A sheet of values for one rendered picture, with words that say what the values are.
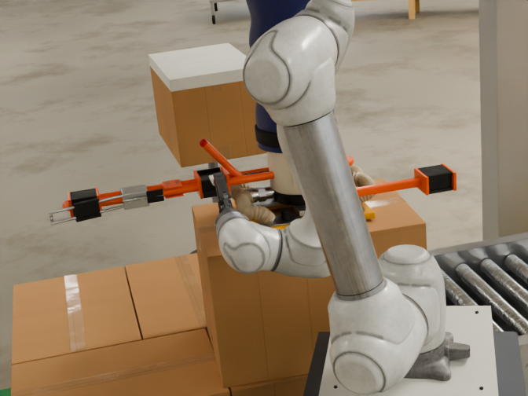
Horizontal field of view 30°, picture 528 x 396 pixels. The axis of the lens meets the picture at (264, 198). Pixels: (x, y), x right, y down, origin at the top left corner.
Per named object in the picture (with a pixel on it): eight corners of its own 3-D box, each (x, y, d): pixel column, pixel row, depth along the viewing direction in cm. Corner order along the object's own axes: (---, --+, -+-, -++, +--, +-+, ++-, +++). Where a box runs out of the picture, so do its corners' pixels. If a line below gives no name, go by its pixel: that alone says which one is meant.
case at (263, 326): (390, 294, 317) (384, 177, 303) (431, 353, 280) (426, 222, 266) (206, 324, 309) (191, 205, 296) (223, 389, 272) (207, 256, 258)
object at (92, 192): (100, 203, 271) (97, 186, 270) (102, 212, 264) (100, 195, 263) (69, 208, 270) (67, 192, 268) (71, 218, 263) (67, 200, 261)
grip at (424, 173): (444, 181, 264) (443, 163, 262) (456, 190, 256) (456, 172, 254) (414, 185, 262) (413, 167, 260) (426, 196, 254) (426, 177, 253)
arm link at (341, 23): (293, 50, 209) (265, 69, 198) (321, -27, 199) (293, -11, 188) (346, 78, 206) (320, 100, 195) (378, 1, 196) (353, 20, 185)
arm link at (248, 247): (210, 253, 235) (262, 262, 238) (222, 278, 220) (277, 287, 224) (221, 210, 232) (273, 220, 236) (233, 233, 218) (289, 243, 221)
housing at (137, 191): (147, 198, 273) (144, 183, 271) (150, 206, 267) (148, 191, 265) (122, 203, 272) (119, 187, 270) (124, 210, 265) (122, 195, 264)
